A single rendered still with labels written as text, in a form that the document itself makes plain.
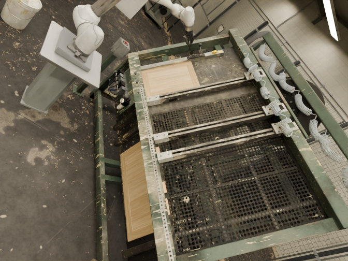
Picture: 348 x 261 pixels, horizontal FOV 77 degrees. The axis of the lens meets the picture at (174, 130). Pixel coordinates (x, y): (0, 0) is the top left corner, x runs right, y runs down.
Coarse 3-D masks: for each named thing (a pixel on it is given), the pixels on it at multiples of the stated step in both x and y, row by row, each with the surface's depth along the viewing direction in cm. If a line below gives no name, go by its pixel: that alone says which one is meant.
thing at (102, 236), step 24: (96, 96) 277; (96, 120) 258; (120, 120) 269; (96, 144) 241; (120, 144) 251; (96, 168) 227; (120, 168) 240; (96, 192) 214; (168, 192) 188; (144, 240) 189; (192, 240) 205
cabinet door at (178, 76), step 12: (144, 72) 239; (156, 72) 238; (168, 72) 237; (180, 72) 236; (192, 72) 234; (144, 84) 230; (156, 84) 229; (168, 84) 228; (180, 84) 227; (192, 84) 225
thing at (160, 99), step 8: (248, 72) 216; (232, 80) 217; (240, 80) 216; (248, 80) 216; (192, 88) 215; (200, 88) 216; (208, 88) 214; (216, 88) 215; (224, 88) 218; (232, 88) 220; (152, 96) 214; (160, 96) 214; (168, 96) 212; (176, 96) 213; (184, 96) 216; (192, 96) 218; (152, 104) 215
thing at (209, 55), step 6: (210, 54) 244; (216, 54) 244; (222, 54) 246; (174, 60) 243; (180, 60) 242; (186, 60) 242; (192, 60) 244; (198, 60) 246; (144, 66) 241; (150, 66) 241; (156, 66) 241; (162, 66) 242
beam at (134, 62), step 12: (132, 60) 247; (132, 72) 236; (132, 84) 227; (144, 96) 217; (144, 120) 202; (144, 132) 195; (144, 144) 189; (144, 156) 183; (156, 156) 182; (144, 168) 177; (156, 192) 166; (156, 204) 162; (156, 216) 157; (168, 216) 161; (156, 228) 153; (168, 228) 152; (156, 240) 149; (156, 252) 146
